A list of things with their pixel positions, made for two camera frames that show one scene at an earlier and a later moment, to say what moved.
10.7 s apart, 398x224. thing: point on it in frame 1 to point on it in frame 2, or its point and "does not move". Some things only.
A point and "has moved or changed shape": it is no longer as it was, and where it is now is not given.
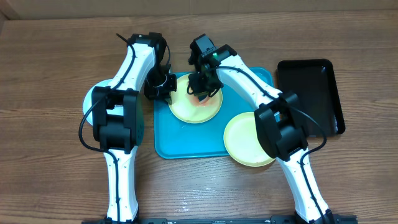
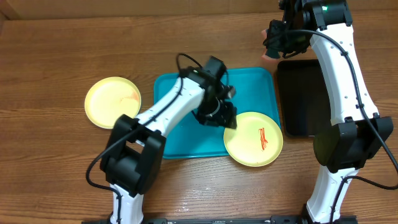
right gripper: x=204 y=86 to x=274 y=40
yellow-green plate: x=188 y=108 has moved or changed shape
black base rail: x=331 y=219 does not move
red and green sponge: x=196 y=101 has moved or changed shape
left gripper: x=153 y=94 to x=225 y=119
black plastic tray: x=313 y=83 does not move
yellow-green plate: x=242 y=141 does not move
